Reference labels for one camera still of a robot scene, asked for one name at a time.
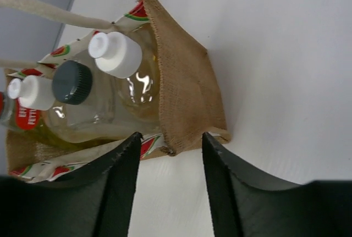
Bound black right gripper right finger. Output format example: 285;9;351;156
202;133;351;236

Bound clear bottle dark cap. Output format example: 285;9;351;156
46;60;116;143

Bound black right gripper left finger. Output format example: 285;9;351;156
1;133;142;236

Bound amber bottle white cap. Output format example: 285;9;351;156
87;31;160;135
6;75;62;147

